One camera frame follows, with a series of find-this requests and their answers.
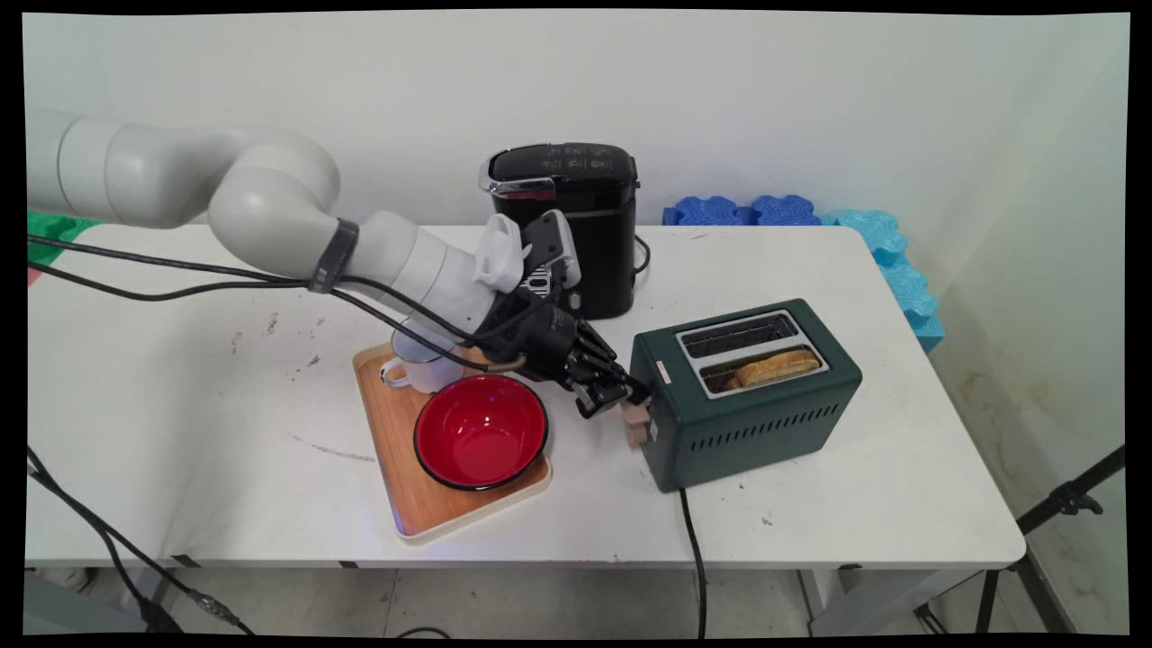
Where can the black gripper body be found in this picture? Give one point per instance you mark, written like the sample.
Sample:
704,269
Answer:
540,337

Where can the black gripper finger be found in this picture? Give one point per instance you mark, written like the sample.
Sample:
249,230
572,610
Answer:
594,396
612,360

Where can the beige toaster lever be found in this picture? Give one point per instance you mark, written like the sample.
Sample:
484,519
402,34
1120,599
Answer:
635,414

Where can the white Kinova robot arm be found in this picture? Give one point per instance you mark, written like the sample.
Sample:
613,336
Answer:
270,207

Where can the red enamel bowl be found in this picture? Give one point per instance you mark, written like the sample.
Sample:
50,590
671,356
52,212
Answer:
480,432

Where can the white enamel mug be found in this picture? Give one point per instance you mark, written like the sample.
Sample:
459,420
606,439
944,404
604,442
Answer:
423,364

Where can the black coffee machine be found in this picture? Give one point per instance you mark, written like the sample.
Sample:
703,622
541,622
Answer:
585,207

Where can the dark green toaster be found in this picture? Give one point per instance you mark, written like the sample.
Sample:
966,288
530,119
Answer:
747,423

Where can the toast bread slice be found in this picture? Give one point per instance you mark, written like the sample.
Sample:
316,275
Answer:
778,367

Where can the wooden serving tray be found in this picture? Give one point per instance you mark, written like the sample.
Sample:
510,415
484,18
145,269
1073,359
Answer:
405,468

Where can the blue foam mat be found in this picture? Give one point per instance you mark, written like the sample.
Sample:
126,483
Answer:
747,210

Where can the cyan foam mat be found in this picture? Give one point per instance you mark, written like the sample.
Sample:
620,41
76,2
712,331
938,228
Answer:
900,270

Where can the grey table leg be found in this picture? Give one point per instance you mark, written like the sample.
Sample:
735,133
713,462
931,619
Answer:
864,598

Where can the black tripod stand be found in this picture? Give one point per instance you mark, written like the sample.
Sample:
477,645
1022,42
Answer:
1044,531

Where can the green foam mat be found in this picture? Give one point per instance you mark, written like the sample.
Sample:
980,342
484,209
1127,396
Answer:
54,234

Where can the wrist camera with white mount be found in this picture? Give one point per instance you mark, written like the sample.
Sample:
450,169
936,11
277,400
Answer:
531,252

